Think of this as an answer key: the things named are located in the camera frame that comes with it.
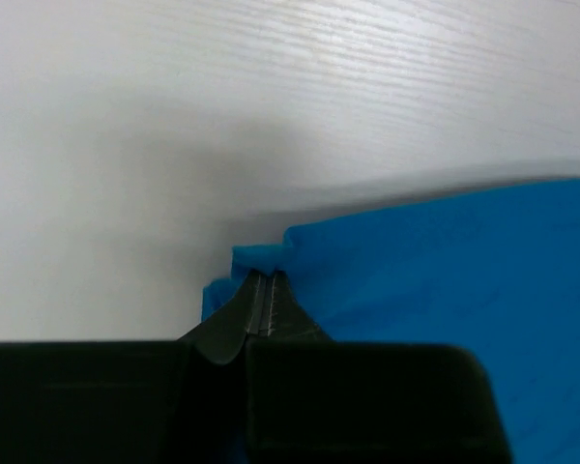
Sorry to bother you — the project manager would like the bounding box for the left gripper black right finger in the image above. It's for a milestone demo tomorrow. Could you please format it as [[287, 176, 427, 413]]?
[[245, 273, 512, 463]]

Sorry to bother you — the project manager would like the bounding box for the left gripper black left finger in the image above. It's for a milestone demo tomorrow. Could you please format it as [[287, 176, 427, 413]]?
[[0, 273, 267, 463]]

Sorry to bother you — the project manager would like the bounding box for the blue t shirt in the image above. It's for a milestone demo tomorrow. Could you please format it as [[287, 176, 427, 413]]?
[[202, 179, 580, 463]]

